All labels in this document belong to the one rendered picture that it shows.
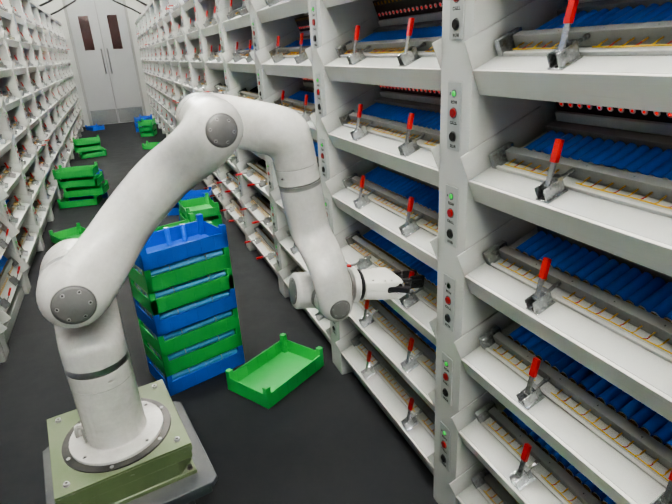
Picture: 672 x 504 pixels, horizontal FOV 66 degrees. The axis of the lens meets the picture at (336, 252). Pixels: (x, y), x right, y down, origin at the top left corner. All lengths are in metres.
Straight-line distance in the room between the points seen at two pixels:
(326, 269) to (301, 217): 0.12
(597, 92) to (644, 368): 0.37
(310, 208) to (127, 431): 0.59
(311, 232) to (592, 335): 0.56
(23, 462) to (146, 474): 0.78
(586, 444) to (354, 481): 0.75
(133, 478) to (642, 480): 0.90
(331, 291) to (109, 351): 0.45
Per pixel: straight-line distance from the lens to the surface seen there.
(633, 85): 0.74
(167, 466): 1.20
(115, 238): 1.00
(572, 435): 0.99
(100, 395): 1.14
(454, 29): 1.00
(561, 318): 0.91
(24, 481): 1.85
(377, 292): 1.22
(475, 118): 0.98
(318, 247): 1.09
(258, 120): 1.04
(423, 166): 1.12
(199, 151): 0.93
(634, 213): 0.79
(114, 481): 1.19
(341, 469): 1.58
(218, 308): 1.90
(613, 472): 0.95
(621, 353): 0.85
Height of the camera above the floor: 1.11
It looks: 22 degrees down
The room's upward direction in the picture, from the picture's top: 3 degrees counter-clockwise
